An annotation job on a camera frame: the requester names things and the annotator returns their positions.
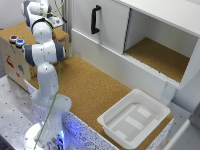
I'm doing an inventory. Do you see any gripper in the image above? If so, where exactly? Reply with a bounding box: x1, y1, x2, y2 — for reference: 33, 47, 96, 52
49, 15, 67, 29

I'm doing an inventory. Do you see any pink block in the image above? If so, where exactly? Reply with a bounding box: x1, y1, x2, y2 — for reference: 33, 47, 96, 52
51, 31, 57, 41

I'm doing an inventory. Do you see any blue button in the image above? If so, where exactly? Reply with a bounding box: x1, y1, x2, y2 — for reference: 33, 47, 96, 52
15, 38, 26, 48

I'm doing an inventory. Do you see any red button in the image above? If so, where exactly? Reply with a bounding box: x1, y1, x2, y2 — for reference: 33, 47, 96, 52
9, 34, 19, 44

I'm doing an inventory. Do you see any white sliding door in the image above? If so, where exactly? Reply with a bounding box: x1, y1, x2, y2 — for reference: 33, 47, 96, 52
72, 0, 131, 56

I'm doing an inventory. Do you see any white cabinet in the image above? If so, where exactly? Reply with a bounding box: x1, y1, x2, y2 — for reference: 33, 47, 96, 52
68, 0, 200, 108

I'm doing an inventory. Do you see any white plastic box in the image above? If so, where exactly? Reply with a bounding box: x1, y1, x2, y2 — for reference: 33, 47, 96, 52
96, 88, 172, 150

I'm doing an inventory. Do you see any black door handle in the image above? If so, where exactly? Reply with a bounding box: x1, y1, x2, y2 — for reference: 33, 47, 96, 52
90, 4, 102, 36

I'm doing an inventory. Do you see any green cable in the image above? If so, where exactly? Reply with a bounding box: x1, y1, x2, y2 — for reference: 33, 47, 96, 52
33, 0, 67, 150

